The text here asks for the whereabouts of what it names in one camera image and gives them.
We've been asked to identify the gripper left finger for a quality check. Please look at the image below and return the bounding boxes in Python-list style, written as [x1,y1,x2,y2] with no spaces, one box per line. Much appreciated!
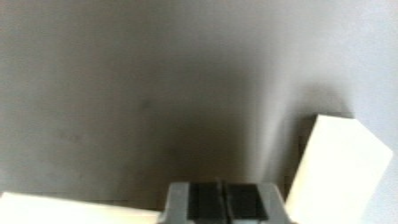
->
[159,178,228,224]

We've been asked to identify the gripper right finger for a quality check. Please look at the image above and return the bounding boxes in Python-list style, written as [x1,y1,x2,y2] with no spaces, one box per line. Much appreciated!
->
[224,181,296,224]

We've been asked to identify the white cabinet body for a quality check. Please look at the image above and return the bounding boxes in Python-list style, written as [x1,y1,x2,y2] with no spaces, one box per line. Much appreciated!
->
[0,192,160,224]

